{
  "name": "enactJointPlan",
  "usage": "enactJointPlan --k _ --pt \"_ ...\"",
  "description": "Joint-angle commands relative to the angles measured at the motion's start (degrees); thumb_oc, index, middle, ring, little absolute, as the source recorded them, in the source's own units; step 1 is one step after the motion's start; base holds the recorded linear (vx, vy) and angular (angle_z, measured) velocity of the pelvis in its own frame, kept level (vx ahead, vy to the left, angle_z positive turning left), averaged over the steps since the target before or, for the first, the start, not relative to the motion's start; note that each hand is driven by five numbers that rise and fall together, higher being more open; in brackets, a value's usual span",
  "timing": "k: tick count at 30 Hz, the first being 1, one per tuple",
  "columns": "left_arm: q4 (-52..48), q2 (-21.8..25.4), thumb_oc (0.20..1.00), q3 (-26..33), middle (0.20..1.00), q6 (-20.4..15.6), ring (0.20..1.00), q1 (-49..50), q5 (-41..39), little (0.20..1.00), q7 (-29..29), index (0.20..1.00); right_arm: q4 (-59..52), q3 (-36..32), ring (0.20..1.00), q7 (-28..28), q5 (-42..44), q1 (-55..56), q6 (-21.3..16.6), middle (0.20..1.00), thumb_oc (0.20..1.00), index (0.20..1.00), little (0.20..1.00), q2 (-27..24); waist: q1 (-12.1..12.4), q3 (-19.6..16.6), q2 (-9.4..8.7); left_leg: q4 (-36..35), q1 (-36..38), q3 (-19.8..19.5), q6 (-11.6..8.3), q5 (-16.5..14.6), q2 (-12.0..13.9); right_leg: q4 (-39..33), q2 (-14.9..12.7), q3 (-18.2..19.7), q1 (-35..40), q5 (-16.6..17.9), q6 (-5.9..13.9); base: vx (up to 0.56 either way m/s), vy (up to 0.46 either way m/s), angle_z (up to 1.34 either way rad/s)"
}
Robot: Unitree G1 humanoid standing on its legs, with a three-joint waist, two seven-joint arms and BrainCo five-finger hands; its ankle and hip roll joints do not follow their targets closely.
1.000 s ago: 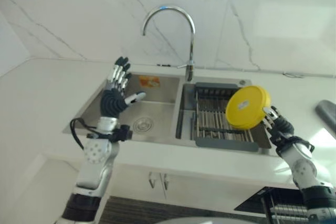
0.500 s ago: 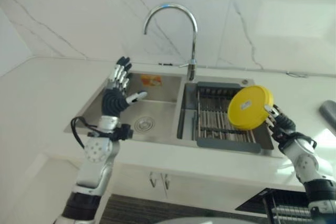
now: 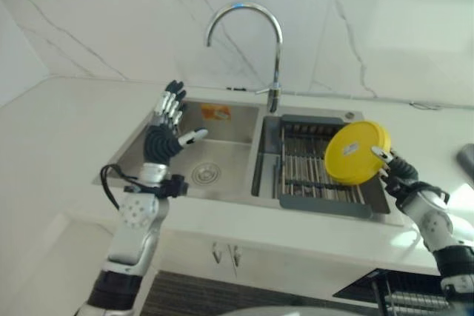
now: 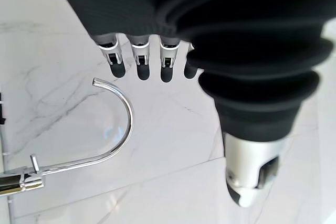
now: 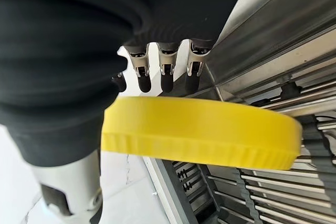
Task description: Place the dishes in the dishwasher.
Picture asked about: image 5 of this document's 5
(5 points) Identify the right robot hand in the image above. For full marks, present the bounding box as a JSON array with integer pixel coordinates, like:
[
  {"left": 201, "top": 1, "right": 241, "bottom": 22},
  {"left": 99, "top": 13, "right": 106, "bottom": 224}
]
[{"left": 0, "top": 0, "right": 253, "bottom": 224}]

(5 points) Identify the yellow round plastic dish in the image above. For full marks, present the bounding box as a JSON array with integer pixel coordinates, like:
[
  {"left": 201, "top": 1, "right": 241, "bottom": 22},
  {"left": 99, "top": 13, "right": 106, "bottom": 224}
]
[{"left": 100, "top": 96, "right": 303, "bottom": 170}]

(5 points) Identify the dishwasher wire rack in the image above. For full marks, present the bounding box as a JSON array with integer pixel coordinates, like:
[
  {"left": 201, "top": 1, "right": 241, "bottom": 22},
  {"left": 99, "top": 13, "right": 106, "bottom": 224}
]
[{"left": 172, "top": 76, "right": 336, "bottom": 224}]

